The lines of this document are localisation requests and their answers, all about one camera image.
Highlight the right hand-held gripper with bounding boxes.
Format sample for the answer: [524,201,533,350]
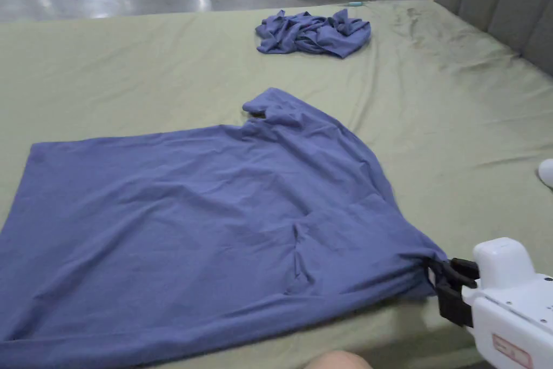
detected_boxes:
[425,237,553,369]

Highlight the large blue shirt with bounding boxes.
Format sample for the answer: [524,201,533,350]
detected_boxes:
[0,87,450,369]

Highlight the white rounded object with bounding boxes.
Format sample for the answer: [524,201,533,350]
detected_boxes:
[537,159,553,190]

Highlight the person's legs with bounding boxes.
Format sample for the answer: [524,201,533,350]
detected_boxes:
[307,351,367,369]

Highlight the bed with pale green sheet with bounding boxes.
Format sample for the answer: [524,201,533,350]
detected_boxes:
[0,0,553,369]

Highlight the crumpled blue shirt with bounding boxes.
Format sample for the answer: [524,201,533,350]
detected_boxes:
[255,9,373,60]

